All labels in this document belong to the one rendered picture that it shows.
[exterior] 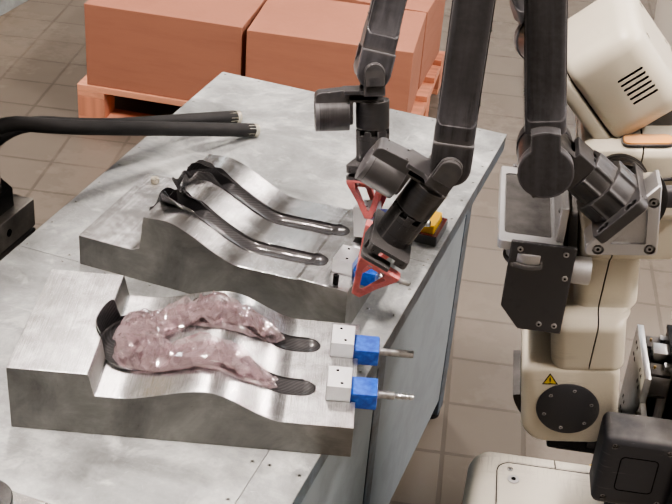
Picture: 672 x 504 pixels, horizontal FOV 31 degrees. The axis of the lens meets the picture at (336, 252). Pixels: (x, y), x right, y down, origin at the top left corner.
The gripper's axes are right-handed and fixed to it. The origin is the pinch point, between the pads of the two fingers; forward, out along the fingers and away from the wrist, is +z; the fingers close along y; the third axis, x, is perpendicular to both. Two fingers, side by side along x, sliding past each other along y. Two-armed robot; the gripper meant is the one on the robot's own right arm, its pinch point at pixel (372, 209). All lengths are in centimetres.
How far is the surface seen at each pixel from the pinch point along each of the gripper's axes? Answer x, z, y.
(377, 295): 1.4, 15.1, 2.1
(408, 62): -49, 14, -193
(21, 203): -71, 5, 0
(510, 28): -47, 29, -352
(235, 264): -18.8, 6.1, 17.3
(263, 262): -14.8, 6.2, 14.6
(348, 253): -0.8, 4.3, 11.1
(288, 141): -33, 2, -45
